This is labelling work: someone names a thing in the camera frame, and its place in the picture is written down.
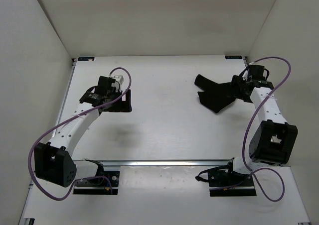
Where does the left blue corner label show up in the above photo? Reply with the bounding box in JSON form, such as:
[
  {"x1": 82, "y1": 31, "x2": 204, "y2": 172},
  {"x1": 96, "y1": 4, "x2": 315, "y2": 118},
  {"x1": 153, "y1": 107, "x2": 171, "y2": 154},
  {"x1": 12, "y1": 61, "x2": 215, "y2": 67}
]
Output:
[{"x1": 77, "y1": 57, "x2": 95, "y2": 61}]

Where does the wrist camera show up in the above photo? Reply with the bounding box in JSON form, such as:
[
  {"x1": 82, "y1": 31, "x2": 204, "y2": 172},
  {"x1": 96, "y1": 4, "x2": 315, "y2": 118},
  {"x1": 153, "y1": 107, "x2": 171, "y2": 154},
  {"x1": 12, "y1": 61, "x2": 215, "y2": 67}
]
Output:
[
  {"x1": 109, "y1": 74, "x2": 124, "y2": 92},
  {"x1": 247, "y1": 64, "x2": 270, "y2": 81}
]

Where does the right blue corner label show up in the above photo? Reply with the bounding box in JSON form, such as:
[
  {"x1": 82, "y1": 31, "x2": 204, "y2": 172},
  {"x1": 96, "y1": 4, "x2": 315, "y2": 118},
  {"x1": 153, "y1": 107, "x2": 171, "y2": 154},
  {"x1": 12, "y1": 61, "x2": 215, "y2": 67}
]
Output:
[{"x1": 225, "y1": 55, "x2": 242, "y2": 60}]

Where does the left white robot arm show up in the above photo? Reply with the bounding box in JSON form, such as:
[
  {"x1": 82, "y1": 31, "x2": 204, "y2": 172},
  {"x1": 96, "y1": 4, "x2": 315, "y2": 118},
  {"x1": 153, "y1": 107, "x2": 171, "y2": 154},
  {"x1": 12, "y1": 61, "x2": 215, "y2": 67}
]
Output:
[{"x1": 34, "y1": 76, "x2": 124, "y2": 188}]

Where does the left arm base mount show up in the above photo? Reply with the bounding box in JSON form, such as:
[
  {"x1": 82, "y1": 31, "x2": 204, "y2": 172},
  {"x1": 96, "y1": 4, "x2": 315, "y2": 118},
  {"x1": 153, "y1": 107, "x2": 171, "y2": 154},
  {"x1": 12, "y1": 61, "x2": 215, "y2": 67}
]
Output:
[{"x1": 73, "y1": 167, "x2": 120, "y2": 196}]

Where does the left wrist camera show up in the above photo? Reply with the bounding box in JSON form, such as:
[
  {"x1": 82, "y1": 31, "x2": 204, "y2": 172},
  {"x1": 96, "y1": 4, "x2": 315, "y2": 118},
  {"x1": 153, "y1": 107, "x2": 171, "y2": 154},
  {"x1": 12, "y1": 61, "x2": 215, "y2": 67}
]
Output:
[{"x1": 109, "y1": 74, "x2": 124, "y2": 92}]

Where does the black skirt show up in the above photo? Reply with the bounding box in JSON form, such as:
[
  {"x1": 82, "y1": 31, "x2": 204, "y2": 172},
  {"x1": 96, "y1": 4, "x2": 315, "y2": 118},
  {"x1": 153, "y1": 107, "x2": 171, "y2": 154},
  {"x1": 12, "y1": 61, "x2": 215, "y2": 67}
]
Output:
[
  {"x1": 194, "y1": 74, "x2": 240, "y2": 113},
  {"x1": 103, "y1": 89, "x2": 132, "y2": 113}
]

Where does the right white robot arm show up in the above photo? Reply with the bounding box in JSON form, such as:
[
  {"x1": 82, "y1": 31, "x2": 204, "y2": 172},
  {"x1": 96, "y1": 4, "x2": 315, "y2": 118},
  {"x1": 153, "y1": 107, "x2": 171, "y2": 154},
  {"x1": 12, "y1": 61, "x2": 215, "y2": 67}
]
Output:
[{"x1": 223, "y1": 65, "x2": 298, "y2": 186}]

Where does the blue corner label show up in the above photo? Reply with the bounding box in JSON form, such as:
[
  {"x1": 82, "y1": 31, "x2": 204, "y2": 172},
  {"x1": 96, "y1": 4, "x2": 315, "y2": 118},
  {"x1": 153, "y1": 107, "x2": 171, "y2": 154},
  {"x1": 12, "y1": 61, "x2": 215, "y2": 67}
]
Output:
[
  {"x1": 77, "y1": 57, "x2": 95, "y2": 61},
  {"x1": 225, "y1": 55, "x2": 242, "y2": 60}
]

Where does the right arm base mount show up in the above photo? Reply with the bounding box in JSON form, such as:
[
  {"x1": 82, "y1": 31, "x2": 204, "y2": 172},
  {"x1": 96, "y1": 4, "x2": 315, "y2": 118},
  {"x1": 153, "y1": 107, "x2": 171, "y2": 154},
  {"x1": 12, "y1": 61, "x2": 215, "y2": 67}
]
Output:
[{"x1": 195, "y1": 165, "x2": 257, "y2": 197}]

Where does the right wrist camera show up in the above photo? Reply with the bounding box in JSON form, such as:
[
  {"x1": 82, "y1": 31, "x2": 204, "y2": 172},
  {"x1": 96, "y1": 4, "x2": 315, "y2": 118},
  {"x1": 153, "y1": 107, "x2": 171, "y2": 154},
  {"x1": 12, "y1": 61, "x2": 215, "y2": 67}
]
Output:
[{"x1": 247, "y1": 64, "x2": 270, "y2": 81}]

